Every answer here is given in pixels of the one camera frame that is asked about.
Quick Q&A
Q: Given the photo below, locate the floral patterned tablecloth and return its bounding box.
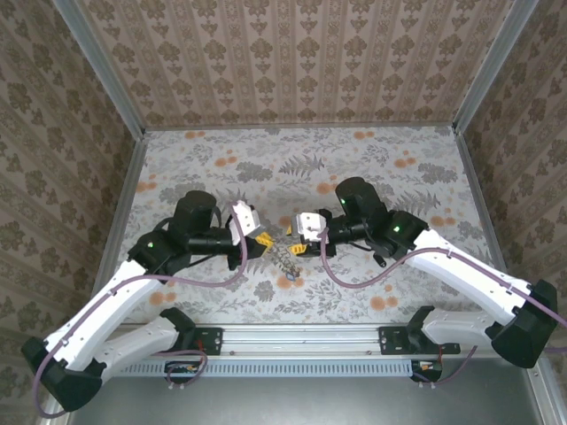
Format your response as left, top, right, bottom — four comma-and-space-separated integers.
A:
105, 127, 501, 327

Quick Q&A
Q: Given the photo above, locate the silver metal keyring with chain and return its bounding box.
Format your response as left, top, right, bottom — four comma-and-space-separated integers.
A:
276, 246, 300, 274

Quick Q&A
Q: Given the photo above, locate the aluminium table side rail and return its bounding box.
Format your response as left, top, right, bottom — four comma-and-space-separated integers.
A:
455, 131, 509, 287
90, 137, 148, 298

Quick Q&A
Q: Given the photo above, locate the aluminium frame corner post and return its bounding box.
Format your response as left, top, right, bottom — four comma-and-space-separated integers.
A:
51, 0, 147, 139
453, 0, 540, 133

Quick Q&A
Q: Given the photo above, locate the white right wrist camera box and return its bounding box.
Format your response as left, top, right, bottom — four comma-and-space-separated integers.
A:
294, 211, 333, 244

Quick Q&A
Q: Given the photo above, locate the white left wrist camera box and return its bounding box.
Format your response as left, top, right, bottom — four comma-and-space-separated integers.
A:
228, 199, 267, 244

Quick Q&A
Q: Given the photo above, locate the grey metal shelf plate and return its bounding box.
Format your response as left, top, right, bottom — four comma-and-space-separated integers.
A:
66, 375, 548, 425

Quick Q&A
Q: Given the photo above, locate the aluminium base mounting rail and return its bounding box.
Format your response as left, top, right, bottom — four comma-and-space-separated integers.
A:
194, 324, 444, 356

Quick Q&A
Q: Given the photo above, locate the aluminium table back rail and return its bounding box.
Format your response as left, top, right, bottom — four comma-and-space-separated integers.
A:
144, 123, 457, 133

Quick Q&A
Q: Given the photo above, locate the black connector block with wires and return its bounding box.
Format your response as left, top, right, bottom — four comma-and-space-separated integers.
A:
410, 359, 445, 383
165, 360, 201, 384

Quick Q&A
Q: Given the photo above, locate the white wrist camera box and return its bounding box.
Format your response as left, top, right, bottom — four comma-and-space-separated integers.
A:
228, 199, 267, 244
294, 211, 333, 244

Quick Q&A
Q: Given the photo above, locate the grey slotted cable duct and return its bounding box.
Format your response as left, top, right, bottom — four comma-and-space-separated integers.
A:
105, 358, 440, 378

